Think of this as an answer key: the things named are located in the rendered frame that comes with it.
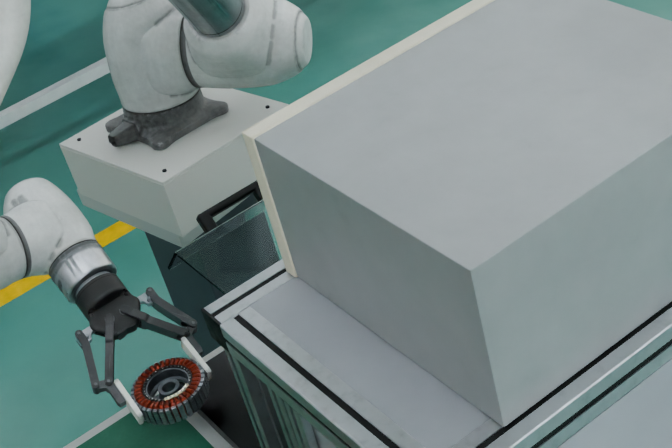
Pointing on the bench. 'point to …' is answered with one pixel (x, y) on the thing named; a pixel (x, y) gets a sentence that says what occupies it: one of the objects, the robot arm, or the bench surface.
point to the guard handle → (227, 205)
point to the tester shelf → (402, 374)
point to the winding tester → (487, 188)
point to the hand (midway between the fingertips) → (169, 388)
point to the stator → (170, 390)
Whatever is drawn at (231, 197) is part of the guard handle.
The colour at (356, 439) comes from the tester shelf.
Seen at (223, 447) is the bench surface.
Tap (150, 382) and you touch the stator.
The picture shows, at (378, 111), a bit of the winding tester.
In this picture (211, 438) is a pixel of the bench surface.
